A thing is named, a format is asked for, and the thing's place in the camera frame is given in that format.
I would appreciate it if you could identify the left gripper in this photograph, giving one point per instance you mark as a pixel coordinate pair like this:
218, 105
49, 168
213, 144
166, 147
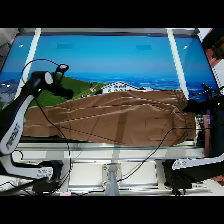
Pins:
66, 93

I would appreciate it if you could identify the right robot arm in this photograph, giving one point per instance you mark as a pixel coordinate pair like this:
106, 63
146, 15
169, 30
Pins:
200, 165

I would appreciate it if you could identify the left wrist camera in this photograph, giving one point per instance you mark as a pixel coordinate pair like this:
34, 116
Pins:
62, 68

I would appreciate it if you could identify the silver frame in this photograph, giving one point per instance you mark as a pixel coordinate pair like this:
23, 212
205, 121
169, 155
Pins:
113, 154

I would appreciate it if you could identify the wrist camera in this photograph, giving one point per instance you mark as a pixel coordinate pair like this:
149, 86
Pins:
207, 90
62, 68

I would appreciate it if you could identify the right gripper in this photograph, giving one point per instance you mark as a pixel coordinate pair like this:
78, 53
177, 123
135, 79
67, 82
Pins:
190, 106

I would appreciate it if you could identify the brown pants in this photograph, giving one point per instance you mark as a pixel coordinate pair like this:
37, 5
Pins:
116, 120

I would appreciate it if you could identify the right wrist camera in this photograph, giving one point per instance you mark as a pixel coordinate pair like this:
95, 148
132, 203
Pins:
207, 90

